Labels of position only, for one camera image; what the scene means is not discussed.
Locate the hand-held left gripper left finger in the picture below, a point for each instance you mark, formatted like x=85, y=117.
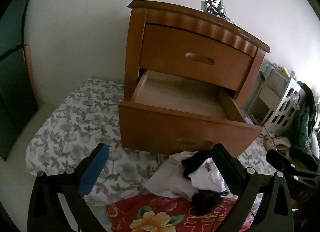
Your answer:
x=93, y=169

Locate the brown wooden board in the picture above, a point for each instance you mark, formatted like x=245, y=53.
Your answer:
x=29, y=71

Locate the grey floral bed sheet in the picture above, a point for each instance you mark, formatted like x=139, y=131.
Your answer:
x=70, y=126

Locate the white cloth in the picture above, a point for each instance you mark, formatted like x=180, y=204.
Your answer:
x=170, y=179

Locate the white shirt with red print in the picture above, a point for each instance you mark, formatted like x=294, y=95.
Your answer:
x=210, y=177

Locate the dark green hanging clothes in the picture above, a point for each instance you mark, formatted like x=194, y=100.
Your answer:
x=305, y=116

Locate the white laundry basket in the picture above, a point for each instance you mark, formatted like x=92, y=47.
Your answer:
x=285, y=104

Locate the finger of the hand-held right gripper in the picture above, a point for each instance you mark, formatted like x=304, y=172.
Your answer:
x=302, y=154
x=278, y=159

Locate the red floral blanket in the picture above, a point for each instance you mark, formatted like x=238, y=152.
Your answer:
x=155, y=214

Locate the black cloth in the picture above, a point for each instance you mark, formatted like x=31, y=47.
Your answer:
x=196, y=164

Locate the white shelf unit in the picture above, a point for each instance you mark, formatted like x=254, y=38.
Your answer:
x=270, y=89

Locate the shallow wooden drawer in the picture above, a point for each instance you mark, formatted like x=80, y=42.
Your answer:
x=175, y=46

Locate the deep wooden drawer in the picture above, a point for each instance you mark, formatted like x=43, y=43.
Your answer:
x=162, y=126

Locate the wooden nightstand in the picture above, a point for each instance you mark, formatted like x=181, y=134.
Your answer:
x=131, y=46

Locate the smartphone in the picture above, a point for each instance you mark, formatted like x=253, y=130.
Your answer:
x=215, y=5

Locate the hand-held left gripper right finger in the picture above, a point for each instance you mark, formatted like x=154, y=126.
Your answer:
x=226, y=169

